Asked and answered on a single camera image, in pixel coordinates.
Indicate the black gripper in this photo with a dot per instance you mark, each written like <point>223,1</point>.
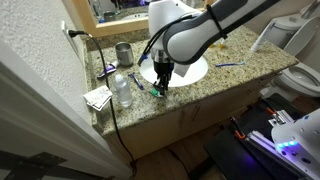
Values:
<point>162,69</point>

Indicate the green white contact lens case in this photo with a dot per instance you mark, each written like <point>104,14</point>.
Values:
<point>156,93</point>

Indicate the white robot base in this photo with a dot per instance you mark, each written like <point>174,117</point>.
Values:
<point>299,143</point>

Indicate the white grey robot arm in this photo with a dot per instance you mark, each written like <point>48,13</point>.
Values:
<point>181,34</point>

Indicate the blue razor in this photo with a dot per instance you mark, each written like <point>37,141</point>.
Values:
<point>133,76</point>

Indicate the white sink basin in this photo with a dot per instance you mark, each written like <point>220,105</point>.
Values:
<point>196,71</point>

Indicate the clear plastic bottle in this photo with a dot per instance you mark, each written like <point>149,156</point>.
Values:
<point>123,91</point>

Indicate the grey metal cup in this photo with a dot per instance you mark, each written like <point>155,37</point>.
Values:
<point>124,53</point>

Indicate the purple toothpaste tube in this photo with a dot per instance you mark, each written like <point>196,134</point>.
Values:
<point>110,68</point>

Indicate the white paper packet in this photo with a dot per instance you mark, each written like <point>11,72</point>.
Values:
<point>98,97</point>

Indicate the wooden vanity cabinet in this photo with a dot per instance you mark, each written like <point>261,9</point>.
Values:
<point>153,123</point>

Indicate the blue toothbrush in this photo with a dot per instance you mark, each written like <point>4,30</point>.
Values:
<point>230,64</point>

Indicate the large white tube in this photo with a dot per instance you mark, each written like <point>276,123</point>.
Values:
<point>262,37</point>

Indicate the black robot cart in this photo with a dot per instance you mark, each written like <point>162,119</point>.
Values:
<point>239,159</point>

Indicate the white door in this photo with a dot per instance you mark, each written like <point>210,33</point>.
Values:
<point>35,119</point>

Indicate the white toilet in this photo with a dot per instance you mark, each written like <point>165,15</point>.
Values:
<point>292,33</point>

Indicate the white wall outlet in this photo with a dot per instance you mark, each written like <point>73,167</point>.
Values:
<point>65,29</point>

